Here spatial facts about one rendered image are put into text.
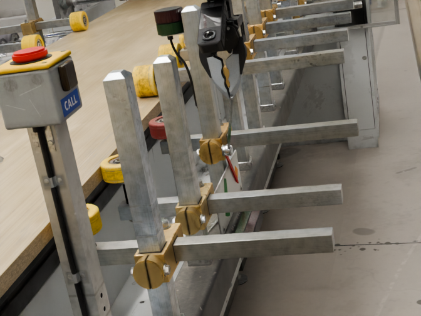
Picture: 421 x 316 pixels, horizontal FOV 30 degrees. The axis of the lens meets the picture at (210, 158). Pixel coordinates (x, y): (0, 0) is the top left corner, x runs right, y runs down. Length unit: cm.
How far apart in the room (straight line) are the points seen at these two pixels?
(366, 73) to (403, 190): 73
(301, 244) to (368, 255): 178
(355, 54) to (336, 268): 137
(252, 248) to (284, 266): 175
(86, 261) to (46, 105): 20
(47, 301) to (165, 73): 44
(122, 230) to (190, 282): 29
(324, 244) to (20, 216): 51
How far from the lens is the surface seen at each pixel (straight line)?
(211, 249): 126
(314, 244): 123
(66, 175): 92
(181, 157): 143
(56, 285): 139
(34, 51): 90
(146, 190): 119
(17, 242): 127
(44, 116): 89
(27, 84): 88
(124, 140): 117
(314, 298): 276
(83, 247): 95
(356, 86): 400
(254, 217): 167
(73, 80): 90
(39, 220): 134
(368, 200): 347
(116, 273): 165
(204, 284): 144
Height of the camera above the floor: 137
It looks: 19 degrees down
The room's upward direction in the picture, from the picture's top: 10 degrees counter-clockwise
